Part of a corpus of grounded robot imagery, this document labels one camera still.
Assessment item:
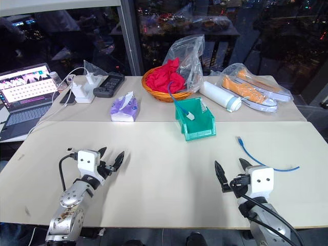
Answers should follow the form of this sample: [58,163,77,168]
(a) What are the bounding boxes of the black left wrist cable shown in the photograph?
[58,153,78,193]

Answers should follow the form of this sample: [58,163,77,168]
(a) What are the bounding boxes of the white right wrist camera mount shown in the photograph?
[245,165,275,199]

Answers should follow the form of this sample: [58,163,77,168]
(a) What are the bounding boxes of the blue cable with white coupler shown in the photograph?
[167,81,196,121]

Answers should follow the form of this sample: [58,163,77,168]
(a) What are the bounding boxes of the open grey laptop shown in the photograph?
[0,63,62,142]

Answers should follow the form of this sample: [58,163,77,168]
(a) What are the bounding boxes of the loose blue Ethernet cable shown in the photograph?
[235,136,301,173]

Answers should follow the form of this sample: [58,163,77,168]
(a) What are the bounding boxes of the crumpled clear plastic bag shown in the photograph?
[83,59,109,77]

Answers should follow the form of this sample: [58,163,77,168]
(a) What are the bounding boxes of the orange canvas sneaker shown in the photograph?
[221,75,279,112]
[236,68,293,103]

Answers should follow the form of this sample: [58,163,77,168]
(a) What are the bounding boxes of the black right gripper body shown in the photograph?
[229,173,253,199]

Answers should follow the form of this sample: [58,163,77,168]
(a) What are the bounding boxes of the black handheld device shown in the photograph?
[93,72,126,98]

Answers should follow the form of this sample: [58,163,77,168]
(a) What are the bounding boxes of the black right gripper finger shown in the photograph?
[214,160,231,193]
[238,158,253,176]

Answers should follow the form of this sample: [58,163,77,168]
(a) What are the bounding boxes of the orange sneakers in bag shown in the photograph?
[219,62,293,113]

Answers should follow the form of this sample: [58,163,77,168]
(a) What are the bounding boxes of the white power adapter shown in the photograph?
[85,71,101,88]

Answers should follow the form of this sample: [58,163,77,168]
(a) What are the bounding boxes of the dark rounded shape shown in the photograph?
[186,231,207,246]

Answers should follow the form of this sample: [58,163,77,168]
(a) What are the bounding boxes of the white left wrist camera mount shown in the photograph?
[76,150,105,186]

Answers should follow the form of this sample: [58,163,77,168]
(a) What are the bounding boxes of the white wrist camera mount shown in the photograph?
[245,165,275,199]
[76,150,105,186]

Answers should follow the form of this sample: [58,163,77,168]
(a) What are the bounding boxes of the green plastic bin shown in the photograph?
[174,97,217,142]

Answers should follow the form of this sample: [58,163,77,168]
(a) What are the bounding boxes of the purple tissue pack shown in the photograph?
[110,91,139,122]

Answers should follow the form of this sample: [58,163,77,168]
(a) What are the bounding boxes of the small clear plastic bottle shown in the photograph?
[49,71,68,93]

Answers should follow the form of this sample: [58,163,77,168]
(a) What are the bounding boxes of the white bottle with pale cap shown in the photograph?
[199,81,242,113]

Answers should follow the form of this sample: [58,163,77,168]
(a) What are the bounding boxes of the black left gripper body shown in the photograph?
[96,161,116,183]

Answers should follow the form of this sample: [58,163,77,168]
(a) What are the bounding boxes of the dark smartphone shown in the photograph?
[59,89,77,106]

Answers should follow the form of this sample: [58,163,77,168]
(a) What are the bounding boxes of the white power adapter block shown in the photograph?
[70,84,96,104]

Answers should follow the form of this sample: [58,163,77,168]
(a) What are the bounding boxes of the orange wicker basket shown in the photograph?
[141,67,196,104]

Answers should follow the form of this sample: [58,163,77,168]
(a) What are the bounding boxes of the grey window frame post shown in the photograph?
[116,0,145,76]

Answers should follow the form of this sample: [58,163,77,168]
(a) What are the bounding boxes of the large clear plastic bag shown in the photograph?
[163,34,206,93]

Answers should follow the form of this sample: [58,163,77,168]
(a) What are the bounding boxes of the red cloth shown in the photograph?
[146,57,187,94]

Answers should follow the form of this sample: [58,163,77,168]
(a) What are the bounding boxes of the white charging cable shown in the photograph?
[27,67,87,136]

